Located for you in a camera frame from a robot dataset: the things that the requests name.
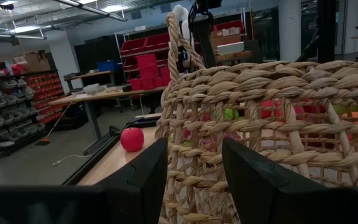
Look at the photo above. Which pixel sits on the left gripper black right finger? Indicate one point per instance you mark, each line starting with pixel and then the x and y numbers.
pixel 253 193

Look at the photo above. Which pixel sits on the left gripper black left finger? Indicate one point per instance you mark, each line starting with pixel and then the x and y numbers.
pixel 145 186

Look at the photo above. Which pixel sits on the bright red round fruit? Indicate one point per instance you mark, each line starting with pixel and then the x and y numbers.
pixel 131 140

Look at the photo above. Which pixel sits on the green apple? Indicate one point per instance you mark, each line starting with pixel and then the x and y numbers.
pixel 230 114

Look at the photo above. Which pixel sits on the red pomegranate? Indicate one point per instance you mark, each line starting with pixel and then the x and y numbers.
pixel 270 109

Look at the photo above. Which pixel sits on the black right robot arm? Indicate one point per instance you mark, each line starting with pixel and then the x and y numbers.
pixel 205 46

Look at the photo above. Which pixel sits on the desk with grey metal legs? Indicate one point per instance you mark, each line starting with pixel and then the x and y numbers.
pixel 104 93

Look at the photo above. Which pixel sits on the red plastic bin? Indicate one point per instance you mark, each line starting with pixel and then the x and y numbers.
pixel 148 83
pixel 135 84
pixel 158 81
pixel 165 75
pixel 146 60
pixel 228 26
pixel 157 41
pixel 133 46
pixel 148 71
pixel 130 63

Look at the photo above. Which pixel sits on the clear plastic container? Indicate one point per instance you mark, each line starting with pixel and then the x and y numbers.
pixel 94 89

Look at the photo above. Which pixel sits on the broom with orange bristles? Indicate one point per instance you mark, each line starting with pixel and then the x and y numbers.
pixel 43 141

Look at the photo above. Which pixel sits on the wooden workbench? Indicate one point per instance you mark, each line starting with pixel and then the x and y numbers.
pixel 89 75

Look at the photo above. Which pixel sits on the blue plastic bin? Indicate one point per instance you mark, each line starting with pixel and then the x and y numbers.
pixel 107 66

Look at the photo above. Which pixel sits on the rack with red bins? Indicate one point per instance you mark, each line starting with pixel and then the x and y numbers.
pixel 47 93

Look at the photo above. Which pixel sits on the wooden shelf board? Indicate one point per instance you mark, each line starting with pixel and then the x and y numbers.
pixel 233 56

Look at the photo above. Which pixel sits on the white flat box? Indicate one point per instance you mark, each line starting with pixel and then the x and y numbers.
pixel 230 48

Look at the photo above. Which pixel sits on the brown cardboard box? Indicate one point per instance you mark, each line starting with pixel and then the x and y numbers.
pixel 37 62
pixel 225 39

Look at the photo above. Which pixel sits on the rack with grey bins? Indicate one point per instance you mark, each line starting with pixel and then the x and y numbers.
pixel 8 102

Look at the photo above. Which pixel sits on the white curved pipe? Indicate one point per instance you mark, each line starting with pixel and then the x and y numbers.
pixel 186 28

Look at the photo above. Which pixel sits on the red item on rack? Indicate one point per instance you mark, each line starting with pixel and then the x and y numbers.
pixel 17 69

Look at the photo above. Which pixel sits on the black aluminium table frame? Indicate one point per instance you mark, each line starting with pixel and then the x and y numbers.
pixel 89 169

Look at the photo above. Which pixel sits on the black vertical post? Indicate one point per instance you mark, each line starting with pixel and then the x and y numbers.
pixel 326 31

